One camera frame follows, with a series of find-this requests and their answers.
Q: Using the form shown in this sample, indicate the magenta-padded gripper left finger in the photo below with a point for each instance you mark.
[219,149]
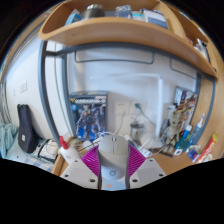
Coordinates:
[78,170]

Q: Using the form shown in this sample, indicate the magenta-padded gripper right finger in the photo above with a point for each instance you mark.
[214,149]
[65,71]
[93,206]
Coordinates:
[148,170]

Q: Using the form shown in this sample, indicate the grey computer mouse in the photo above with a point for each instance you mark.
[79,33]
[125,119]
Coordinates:
[113,156]

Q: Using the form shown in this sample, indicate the white power strip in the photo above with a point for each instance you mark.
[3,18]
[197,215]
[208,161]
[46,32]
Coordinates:
[146,152]

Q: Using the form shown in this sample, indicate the white bottle with red cap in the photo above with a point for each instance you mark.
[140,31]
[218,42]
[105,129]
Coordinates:
[68,151]

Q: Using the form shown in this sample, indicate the small white square clock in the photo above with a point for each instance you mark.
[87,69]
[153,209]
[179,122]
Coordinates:
[177,152]

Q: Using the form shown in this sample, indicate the blue tissue pack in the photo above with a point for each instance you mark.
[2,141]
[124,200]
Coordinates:
[193,152]

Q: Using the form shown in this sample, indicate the brown wooden figure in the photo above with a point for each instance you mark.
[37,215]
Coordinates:
[173,128]

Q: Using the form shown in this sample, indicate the blue robot model kit box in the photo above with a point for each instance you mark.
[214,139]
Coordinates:
[89,115]

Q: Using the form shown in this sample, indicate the red chip can yellow lid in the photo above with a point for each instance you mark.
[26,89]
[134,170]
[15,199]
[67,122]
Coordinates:
[206,148]

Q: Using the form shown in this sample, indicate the blue spray bottle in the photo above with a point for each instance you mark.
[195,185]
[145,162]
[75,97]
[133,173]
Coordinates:
[198,128]

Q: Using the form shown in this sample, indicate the black bag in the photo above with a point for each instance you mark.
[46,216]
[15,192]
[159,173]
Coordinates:
[26,128]

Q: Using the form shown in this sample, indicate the white desk lamp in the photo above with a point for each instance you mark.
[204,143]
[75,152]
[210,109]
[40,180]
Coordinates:
[160,100]

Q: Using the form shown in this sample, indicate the colourful picture box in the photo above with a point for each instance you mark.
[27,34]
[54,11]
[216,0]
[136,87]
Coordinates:
[185,103]

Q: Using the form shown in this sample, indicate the teal blanket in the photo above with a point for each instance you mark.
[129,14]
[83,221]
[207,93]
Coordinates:
[7,136]

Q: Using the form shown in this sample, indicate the wooden shelf unit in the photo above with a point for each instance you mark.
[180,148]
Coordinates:
[126,31]

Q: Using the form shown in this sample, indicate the white wall socket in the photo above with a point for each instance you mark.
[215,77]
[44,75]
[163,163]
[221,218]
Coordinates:
[121,107]

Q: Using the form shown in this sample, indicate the grey metal frame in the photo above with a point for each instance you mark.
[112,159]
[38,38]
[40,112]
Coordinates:
[43,83]

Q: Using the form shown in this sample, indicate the white wall switch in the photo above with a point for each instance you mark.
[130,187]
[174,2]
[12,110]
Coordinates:
[23,86]

